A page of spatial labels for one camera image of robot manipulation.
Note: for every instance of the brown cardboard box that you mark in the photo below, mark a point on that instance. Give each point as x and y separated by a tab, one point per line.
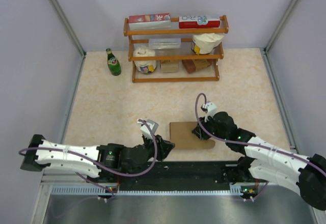
183	138

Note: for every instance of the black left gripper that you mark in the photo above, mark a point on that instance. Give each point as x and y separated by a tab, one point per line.
163	147

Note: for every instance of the clear plastic container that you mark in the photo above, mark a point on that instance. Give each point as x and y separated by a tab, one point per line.
164	43

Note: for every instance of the tan sponge block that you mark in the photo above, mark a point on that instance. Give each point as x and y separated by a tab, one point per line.
169	66

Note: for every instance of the orange wooden shelf rack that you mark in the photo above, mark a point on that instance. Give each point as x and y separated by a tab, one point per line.
137	38

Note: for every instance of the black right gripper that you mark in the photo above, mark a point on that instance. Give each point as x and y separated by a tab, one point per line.
200	133

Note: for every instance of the white bag upper shelf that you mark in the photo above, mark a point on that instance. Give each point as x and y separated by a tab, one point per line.
205	43

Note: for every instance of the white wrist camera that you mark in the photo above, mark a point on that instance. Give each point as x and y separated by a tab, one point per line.
148	128
210	109

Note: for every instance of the red white carton box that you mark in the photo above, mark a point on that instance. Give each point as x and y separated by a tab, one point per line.
198	21

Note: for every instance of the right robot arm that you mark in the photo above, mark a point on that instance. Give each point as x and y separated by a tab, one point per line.
301	174

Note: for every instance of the green glass bottle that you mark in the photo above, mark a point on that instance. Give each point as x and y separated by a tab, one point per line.
113	63

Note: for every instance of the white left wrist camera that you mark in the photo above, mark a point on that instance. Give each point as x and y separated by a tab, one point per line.
148	128

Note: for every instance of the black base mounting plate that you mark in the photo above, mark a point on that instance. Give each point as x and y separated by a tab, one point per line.
182	176

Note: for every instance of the brown scouring pad pack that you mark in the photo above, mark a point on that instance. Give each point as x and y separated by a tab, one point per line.
192	66

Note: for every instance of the red foil wrap box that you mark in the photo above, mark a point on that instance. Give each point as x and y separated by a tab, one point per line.
149	21

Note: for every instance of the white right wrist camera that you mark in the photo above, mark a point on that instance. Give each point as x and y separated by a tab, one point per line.
210	109

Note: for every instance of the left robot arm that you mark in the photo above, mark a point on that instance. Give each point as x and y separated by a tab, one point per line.
95	161

